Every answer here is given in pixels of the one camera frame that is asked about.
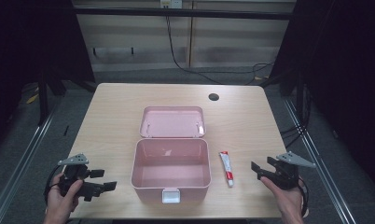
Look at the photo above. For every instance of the black curtain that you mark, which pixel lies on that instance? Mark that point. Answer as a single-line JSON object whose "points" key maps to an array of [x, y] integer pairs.
{"points": [[347, 77], [30, 40]]}

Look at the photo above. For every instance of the black metal stand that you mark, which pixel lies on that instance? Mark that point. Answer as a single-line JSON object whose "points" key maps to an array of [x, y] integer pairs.
{"points": [[43, 99]]}

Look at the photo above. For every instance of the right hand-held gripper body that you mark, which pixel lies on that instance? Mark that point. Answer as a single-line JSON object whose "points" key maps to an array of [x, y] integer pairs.
{"points": [[286, 174]]}

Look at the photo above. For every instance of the white and red ointment tube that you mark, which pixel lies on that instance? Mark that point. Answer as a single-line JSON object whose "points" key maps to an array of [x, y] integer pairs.
{"points": [[227, 169]]}

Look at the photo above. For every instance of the person's left hand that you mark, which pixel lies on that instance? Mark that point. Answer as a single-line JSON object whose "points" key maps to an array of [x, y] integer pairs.
{"points": [[59, 207]]}

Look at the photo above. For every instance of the black horizontal metal bar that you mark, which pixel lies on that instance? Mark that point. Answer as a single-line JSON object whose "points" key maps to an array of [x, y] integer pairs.
{"points": [[176, 13]]}

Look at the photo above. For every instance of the small black floor object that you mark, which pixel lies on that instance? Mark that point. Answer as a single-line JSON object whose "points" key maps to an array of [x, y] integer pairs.
{"points": [[66, 130]]}

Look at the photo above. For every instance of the person's right hand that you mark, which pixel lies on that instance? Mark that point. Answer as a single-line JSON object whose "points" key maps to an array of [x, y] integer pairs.
{"points": [[289, 202]]}

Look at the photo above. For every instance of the yellow floor tape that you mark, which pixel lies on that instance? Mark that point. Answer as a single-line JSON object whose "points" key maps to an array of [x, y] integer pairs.
{"points": [[32, 99]]}

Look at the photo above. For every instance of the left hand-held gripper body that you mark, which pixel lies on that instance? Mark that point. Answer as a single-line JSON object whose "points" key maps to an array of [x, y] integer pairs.
{"points": [[73, 172]]}

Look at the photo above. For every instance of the white wall power outlet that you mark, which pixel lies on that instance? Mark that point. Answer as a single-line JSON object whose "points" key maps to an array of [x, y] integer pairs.
{"points": [[171, 3]]}

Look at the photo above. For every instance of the pink plastic storage box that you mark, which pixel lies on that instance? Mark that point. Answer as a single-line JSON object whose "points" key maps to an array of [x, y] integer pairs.
{"points": [[171, 155]]}

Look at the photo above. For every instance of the metal floor rail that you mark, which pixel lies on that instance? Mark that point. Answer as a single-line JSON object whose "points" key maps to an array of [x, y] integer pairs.
{"points": [[24, 158], [319, 165]]}

